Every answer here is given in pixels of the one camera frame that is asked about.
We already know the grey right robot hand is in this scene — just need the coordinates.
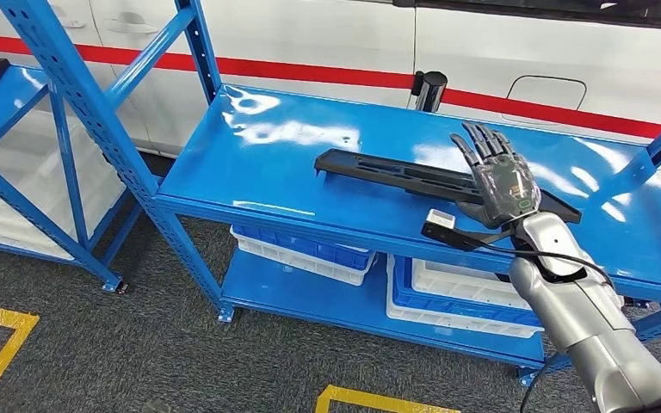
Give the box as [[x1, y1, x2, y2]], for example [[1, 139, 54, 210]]
[[450, 120, 542, 231]]

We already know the black cylindrical post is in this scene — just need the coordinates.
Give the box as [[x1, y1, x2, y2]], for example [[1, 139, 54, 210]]
[[410, 71, 449, 114]]

